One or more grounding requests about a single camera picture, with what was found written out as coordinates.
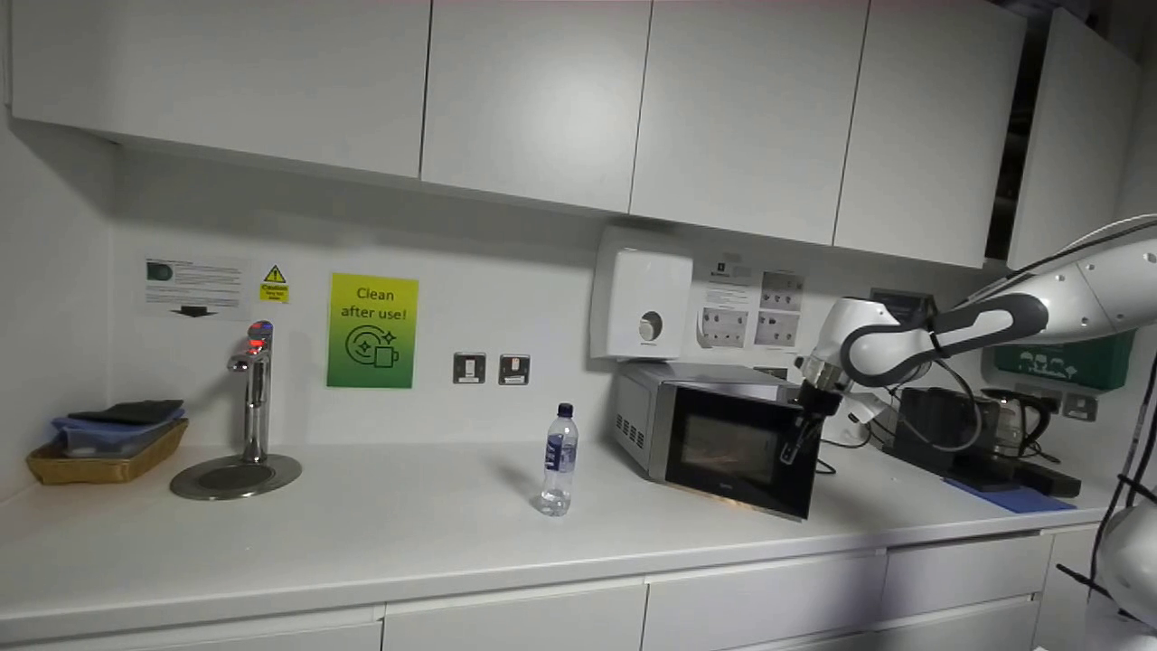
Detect green first aid box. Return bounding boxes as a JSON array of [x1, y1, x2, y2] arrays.
[[984, 332, 1135, 391]]

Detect left wall socket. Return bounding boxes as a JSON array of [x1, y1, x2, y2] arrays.
[[450, 354, 483, 386]]

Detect wall socket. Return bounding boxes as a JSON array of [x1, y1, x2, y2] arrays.
[[450, 354, 483, 386], [497, 354, 530, 386]]

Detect yellow warning sticker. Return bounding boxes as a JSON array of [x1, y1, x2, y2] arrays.
[[256, 264, 291, 303]]

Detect black coffee machine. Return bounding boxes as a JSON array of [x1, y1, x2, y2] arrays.
[[885, 386, 1082, 496]]

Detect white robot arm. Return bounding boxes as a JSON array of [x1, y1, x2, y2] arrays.
[[797, 214, 1157, 628]]

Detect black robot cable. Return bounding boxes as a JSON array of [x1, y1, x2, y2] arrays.
[[843, 222, 1157, 593]]

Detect blue folded cloth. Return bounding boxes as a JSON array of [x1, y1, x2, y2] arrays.
[[55, 402, 183, 454]]

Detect white cabinets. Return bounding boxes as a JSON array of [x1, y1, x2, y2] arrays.
[[4, 525, 1093, 651], [10, 0, 1143, 267]]

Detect clear plastic water bottle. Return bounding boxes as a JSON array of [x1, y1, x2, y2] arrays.
[[533, 402, 578, 516]]

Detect blue mat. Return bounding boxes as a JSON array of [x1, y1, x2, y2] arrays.
[[948, 479, 1073, 515]]

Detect right wall socket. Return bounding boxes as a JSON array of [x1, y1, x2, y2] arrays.
[[497, 354, 530, 386]]

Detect black microwave door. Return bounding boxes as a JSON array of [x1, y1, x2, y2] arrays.
[[666, 391, 817, 516]]

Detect white upper cabinets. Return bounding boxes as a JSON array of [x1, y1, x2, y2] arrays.
[[10, 0, 1143, 267]]

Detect silver microwave body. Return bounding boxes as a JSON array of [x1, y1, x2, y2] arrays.
[[607, 361, 794, 480]]

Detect printed instruction sheets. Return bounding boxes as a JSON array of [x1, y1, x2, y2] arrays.
[[694, 252, 803, 349]]

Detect wicker basket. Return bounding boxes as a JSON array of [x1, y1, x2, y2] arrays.
[[24, 419, 187, 485]]

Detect white paper towel dispenser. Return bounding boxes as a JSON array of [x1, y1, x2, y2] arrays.
[[589, 245, 694, 360]]

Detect white notice label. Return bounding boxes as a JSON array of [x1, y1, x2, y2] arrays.
[[143, 258, 241, 314]]

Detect green yellow cleaning poster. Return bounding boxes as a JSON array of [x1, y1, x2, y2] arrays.
[[326, 275, 418, 391]]

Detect white lower cabinets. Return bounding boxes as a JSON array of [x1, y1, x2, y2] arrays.
[[4, 525, 1093, 651]]

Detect chrome tap with drip tray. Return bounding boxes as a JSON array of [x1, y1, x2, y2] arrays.
[[168, 321, 302, 503]]

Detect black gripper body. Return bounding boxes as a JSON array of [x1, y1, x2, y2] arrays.
[[794, 383, 840, 433]]

